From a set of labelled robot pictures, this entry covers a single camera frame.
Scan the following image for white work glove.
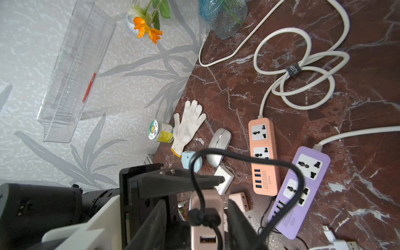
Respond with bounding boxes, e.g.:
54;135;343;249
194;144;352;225
171;100;207;158

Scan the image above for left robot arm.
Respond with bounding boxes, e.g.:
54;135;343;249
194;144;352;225
1;164;224;250

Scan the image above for grey wireless mouse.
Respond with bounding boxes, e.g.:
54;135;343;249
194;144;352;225
206;128;232;168

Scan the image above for clear plastic wall shelf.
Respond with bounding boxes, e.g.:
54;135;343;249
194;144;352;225
37;1;117;143

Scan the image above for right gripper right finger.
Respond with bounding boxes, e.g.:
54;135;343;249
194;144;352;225
227;200;267;250

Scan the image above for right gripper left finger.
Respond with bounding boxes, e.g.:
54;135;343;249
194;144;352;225
125;200;167;250

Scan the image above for pink usb charger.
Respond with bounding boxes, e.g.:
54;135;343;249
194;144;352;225
188;189;225;250
229;192;250;213

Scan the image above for light blue wireless mouse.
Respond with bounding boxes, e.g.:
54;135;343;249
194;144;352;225
181;151;203;173

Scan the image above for orange yellow artificial flowers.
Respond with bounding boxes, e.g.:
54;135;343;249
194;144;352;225
126;0;171;44

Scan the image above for black cable to grey mouse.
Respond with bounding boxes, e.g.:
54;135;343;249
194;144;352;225
187;148;306;250

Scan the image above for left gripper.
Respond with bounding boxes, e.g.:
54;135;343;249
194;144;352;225
118;162;226;250

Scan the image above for purple power strip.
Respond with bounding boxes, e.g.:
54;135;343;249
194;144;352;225
268;146;331;241

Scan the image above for blue glass vase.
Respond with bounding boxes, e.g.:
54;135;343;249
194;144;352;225
199;0;248;40

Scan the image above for white power cord right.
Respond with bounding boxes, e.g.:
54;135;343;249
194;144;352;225
312;125;400;151

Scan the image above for orange power strip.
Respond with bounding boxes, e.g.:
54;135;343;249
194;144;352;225
249;118;281;196

